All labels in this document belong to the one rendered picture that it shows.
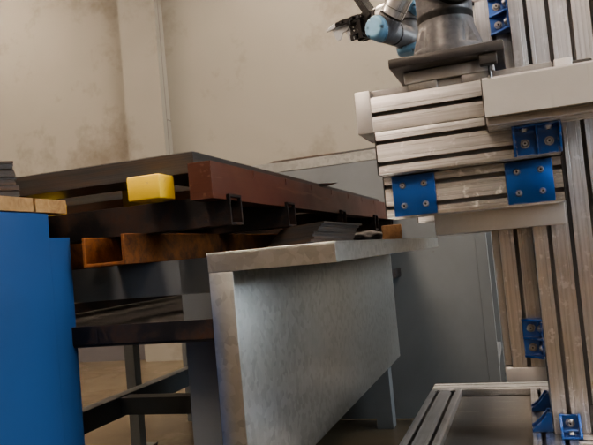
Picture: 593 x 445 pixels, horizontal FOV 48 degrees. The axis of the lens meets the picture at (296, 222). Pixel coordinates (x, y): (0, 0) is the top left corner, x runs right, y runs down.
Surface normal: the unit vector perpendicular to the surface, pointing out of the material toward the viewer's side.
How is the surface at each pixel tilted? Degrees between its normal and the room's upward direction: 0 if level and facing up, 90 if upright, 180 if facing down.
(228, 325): 90
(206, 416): 90
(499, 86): 90
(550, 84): 90
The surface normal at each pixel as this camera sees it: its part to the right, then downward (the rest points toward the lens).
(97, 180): -0.31, -0.02
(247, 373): 0.95, -0.10
